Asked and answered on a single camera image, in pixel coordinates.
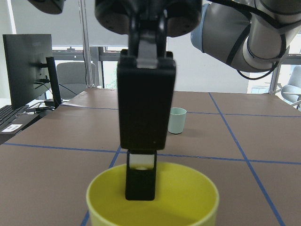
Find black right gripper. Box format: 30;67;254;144
95;0;201;37

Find green cup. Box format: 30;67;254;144
168;107;187;134

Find black monitor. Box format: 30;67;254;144
2;34;62;109

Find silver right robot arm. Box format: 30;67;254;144
95;0;301;201

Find black keyboard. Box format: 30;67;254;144
0;105;29;129

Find black opposing left gripper finger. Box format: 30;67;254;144
117;15;176;201

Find yellow cup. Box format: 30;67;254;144
86;162;220;226

